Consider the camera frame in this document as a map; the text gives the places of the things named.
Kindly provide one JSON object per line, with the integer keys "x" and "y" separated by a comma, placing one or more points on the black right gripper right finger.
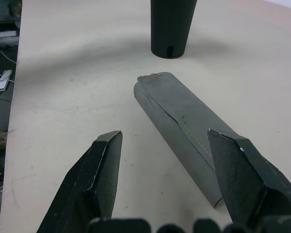
{"x": 242, "y": 174}

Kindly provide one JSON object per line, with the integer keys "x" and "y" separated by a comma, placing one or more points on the grey glasses case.
{"x": 169, "y": 116}

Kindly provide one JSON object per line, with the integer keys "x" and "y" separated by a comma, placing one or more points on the black plastic cup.
{"x": 171, "y": 29}

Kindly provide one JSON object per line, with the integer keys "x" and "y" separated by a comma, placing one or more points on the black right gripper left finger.
{"x": 92, "y": 184}

